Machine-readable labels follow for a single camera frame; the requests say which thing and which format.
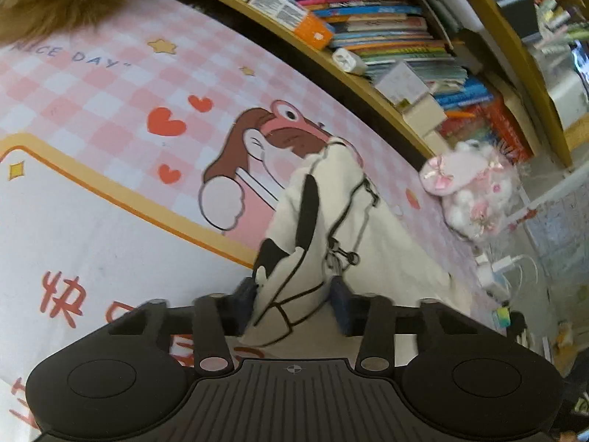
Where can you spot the green and yellow eraser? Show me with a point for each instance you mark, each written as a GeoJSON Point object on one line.
{"type": "Point", "coordinates": [501, 318]}

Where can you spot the cream printed t-shirt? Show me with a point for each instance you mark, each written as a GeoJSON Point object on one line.
{"type": "Point", "coordinates": [391, 258]}

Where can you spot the row of colourful books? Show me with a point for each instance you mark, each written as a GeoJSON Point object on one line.
{"type": "Point", "coordinates": [391, 23]}

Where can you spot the white plug charger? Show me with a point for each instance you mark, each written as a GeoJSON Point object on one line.
{"type": "Point", "coordinates": [504, 264]}

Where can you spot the white square box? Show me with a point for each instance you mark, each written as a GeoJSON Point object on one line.
{"type": "Point", "coordinates": [401, 85]}

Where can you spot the pink checked printed table mat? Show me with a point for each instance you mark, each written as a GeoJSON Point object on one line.
{"type": "Point", "coordinates": [92, 221]}

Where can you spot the pink rabbit plush toy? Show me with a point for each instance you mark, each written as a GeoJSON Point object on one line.
{"type": "Point", "coordinates": [469, 188]}

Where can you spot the wooden bookshelf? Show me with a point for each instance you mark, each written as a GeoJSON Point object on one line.
{"type": "Point", "coordinates": [506, 32]}

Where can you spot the small white charger box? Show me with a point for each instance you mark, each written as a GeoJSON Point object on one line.
{"type": "Point", "coordinates": [349, 60]}

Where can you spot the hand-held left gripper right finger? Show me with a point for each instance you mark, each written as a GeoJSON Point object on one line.
{"type": "Point", "coordinates": [343, 308]}

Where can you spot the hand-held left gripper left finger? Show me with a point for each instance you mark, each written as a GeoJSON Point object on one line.
{"type": "Point", "coordinates": [246, 304]}

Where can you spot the flat white and orange box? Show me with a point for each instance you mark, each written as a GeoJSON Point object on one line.
{"type": "Point", "coordinates": [294, 16]}

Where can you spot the brown fluffy plush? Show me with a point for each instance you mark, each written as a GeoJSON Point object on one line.
{"type": "Point", "coordinates": [55, 0]}

